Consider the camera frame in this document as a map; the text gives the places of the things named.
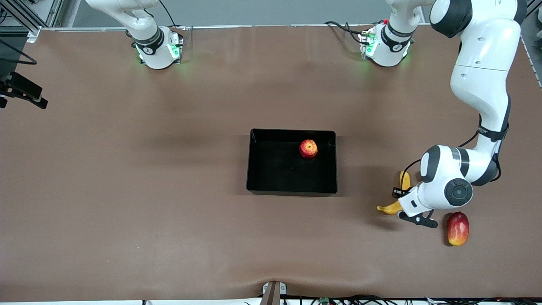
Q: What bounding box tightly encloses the yellow banana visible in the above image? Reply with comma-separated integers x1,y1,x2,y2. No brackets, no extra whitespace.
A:
376,170,412,216

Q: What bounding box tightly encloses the red yellow apple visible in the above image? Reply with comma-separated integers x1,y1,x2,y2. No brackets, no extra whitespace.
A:
299,139,318,159

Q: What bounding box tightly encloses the black plastic box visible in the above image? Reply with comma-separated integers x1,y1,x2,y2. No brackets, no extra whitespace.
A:
246,128,338,197

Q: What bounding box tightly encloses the red yellow mango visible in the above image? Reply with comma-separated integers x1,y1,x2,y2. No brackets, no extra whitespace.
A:
447,211,470,247

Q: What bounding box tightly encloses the brown table mat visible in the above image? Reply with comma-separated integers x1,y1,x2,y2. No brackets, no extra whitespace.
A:
0,25,542,302

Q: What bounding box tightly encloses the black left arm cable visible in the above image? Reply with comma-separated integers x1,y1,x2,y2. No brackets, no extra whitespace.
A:
399,129,511,190

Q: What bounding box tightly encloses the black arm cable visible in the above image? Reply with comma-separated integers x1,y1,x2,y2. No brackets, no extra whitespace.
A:
0,39,38,65
399,129,511,190

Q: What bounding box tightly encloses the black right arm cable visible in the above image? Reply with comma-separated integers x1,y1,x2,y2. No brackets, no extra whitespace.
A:
0,39,38,65

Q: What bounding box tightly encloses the aluminium frame profile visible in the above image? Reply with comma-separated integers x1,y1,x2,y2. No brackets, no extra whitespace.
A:
0,0,64,43

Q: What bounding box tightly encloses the black right base cable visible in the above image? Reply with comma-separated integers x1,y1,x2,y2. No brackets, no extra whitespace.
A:
159,0,177,28

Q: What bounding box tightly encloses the black base cable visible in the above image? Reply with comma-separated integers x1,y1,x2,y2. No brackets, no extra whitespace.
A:
324,20,384,43
159,0,177,28

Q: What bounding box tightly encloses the metal camera pole bracket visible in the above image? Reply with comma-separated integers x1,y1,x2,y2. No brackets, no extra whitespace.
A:
262,281,288,305

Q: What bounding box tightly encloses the black left base cable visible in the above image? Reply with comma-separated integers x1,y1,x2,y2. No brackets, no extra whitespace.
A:
324,20,384,43

